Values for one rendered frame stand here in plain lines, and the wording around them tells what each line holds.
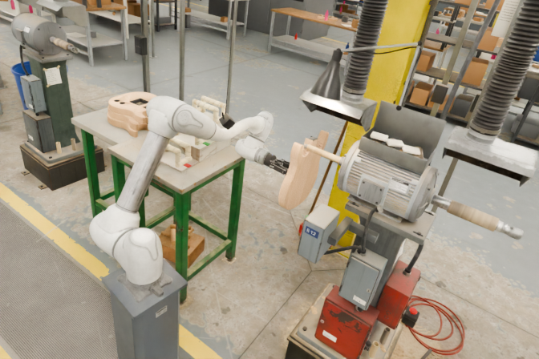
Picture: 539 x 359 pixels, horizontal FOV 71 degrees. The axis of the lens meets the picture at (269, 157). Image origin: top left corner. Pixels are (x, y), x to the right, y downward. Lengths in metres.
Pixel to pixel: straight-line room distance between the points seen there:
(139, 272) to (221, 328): 0.98
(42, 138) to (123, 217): 1.99
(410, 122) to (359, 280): 0.75
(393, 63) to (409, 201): 1.13
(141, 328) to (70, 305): 0.97
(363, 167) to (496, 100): 0.55
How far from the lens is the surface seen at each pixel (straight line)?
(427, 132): 1.72
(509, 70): 1.57
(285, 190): 1.88
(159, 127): 1.74
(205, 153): 2.27
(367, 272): 1.80
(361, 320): 1.99
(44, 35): 3.44
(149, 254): 1.69
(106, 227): 1.82
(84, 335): 2.64
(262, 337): 2.57
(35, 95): 3.59
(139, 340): 1.97
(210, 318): 2.62
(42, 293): 2.91
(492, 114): 1.61
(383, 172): 1.66
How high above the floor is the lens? 2.10
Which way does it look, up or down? 29 degrees down
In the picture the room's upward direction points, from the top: 8 degrees clockwise
